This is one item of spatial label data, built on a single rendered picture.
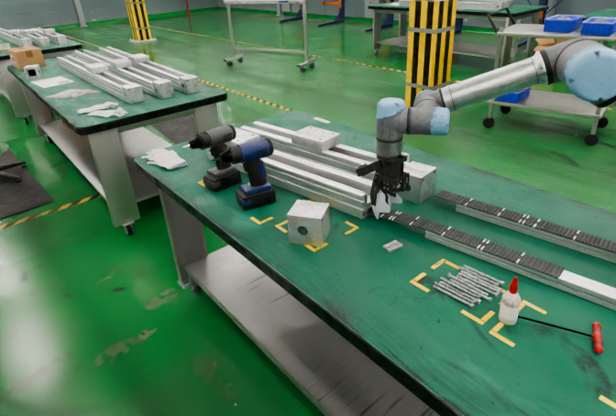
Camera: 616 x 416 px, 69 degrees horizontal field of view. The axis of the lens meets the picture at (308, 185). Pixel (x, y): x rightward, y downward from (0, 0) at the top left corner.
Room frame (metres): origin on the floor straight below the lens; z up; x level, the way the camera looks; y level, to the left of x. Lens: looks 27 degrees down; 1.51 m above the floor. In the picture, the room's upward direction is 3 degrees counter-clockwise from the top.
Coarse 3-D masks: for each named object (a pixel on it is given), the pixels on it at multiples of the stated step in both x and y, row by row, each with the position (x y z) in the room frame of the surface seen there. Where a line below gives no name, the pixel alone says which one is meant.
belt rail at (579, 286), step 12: (444, 240) 1.03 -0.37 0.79; (468, 252) 0.97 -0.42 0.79; (480, 252) 0.95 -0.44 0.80; (504, 264) 0.91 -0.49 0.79; (516, 264) 0.89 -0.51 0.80; (528, 276) 0.87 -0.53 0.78; (540, 276) 0.85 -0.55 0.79; (564, 276) 0.83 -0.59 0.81; (576, 276) 0.83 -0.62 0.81; (564, 288) 0.81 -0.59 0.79; (576, 288) 0.80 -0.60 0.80; (588, 288) 0.78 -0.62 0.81; (600, 288) 0.78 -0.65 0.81; (612, 288) 0.78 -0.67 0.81; (588, 300) 0.77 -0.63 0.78; (600, 300) 0.76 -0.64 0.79; (612, 300) 0.75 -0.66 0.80
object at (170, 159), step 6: (150, 150) 1.83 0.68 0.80; (156, 150) 1.81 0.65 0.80; (162, 150) 1.81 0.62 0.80; (144, 156) 1.77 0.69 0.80; (150, 156) 1.75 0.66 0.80; (156, 156) 1.76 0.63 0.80; (162, 156) 1.75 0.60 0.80; (168, 156) 1.75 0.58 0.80; (174, 156) 1.75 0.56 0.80; (150, 162) 1.72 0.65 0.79; (156, 162) 1.72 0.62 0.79; (162, 162) 1.70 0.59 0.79; (168, 162) 1.69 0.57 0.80; (174, 162) 1.68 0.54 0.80; (180, 162) 1.69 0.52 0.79; (186, 162) 1.69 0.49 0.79; (168, 168) 1.64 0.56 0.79; (174, 168) 1.65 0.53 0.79
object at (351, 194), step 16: (272, 160) 1.48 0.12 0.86; (288, 160) 1.50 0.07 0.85; (304, 160) 1.47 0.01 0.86; (272, 176) 1.47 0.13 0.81; (288, 176) 1.40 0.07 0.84; (304, 176) 1.35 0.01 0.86; (320, 176) 1.40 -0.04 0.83; (336, 176) 1.34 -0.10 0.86; (352, 176) 1.32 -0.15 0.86; (304, 192) 1.35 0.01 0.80; (320, 192) 1.30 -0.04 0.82; (336, 192) 1.25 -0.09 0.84; (352, 192) 1.21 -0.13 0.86; (368, 192) 1.25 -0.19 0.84; (336, 208) 1.25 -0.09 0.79; (352, 208) 1.21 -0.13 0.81
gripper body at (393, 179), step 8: (384, 160) 1.15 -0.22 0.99; (392, 160) 1.14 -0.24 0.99; (400, 160) 1.13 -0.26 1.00; (384, 168) 1.17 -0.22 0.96; (392, 168) 1.15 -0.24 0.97; (400, 168) 1.13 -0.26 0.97; (376, 176) 1.17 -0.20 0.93; (384, 176) 1.15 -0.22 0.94; (392, 176) 1.14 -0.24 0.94; (400, 176) 1.13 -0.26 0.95; (408, 176) 1.17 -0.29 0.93; (384, 184) 1.16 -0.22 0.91; (392, 184) 1.12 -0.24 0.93; (400, 184) 1.15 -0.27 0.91; (408, 184) 1.16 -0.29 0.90; (392, 192) 1.12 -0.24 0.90
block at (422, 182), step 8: (408, 168) 1.33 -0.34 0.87; (416, 168) 1.33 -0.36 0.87; (424, 168) 1.33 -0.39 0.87; (432, 168) 1.32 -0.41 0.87; (416, 176) 1.27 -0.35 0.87; (424, 176) 1.27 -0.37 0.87; (432, 176) 1.31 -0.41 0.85; (416, 184) 1.27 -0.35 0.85; (424, 184) 1.27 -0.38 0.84; (432, 184) 1.31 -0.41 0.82; (400, 192) 1.31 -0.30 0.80; (408, 192) 1.29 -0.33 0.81; (416, 192) 1.26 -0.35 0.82; (424, 192) 1.28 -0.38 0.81; (432, 192) 1.31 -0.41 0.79; (408, 200) 1.28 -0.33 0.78; (416, 200) 1.26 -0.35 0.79
